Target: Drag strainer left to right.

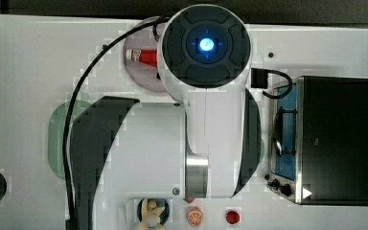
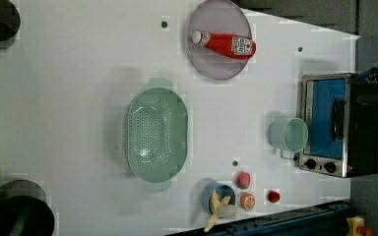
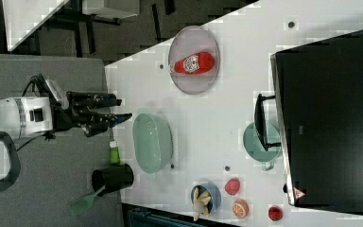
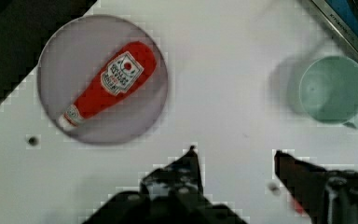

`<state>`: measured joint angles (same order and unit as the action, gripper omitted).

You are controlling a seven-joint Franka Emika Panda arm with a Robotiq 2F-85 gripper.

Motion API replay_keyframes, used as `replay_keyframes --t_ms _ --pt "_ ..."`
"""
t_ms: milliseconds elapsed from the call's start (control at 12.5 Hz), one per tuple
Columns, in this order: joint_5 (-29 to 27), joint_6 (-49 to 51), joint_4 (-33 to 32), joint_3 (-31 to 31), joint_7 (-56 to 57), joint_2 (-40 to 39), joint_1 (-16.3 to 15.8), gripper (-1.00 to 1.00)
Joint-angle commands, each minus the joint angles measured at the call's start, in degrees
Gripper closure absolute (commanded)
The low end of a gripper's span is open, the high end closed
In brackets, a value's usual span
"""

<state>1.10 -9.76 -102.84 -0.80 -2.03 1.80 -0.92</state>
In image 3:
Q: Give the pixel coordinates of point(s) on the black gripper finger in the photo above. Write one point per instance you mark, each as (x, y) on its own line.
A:
(101, 122)
(96, 100)

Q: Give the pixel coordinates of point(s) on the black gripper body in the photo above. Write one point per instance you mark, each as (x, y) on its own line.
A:
(76, 115)

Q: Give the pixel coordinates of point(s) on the green plastic strainer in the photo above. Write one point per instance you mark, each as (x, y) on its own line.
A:
(152, 140)

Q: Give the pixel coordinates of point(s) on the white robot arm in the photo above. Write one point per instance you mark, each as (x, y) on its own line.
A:
(31, 116)

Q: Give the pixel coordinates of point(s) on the green bottle white cap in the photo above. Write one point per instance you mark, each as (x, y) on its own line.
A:
(114, 153)

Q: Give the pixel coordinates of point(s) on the black utensil cup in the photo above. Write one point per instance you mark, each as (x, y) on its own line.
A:
(112, 178)

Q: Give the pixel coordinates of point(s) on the green spatula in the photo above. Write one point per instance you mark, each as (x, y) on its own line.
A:
(83, 204)

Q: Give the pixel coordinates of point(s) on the grey round plate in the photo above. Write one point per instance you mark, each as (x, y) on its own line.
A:
(191, 40)

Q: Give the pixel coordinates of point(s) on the red ketchup bottle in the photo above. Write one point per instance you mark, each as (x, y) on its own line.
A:
(197, 63)

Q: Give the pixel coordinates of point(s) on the blue bowl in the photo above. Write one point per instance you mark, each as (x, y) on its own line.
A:
(214, 193)

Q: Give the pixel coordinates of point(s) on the red toy strawberry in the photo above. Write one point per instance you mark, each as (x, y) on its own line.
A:
(232, 186)

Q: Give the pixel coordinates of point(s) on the green mug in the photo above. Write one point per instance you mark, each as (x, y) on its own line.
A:
(256, 151)

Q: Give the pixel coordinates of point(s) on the toy orange slice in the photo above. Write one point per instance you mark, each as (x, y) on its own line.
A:
(240, 209)

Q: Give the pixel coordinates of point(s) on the small red toy fruit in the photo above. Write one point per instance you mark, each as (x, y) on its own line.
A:
(275, 213)

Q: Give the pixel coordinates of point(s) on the black toaster oven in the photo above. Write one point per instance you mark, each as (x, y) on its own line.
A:
(318, 91)

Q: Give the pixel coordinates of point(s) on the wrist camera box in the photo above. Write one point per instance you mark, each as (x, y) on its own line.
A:
(58, 93)

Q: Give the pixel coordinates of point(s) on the blue crate frame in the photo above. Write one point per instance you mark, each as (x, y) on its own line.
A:
(138, 216)

